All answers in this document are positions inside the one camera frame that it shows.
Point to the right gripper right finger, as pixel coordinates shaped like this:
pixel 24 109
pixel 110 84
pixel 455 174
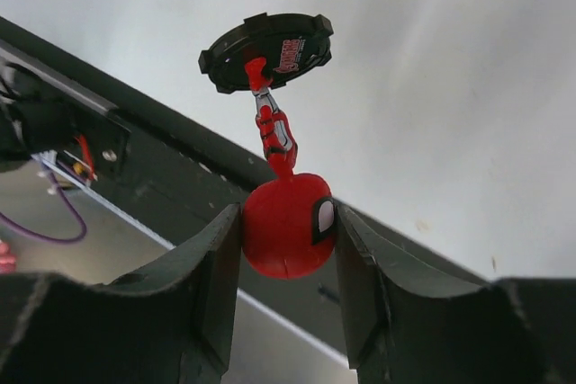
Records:
pixel 407 321

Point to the red spider hero figurine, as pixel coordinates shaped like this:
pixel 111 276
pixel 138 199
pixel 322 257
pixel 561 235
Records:
pixel 289 223

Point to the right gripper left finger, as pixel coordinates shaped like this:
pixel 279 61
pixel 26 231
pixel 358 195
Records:
pixel 170 321

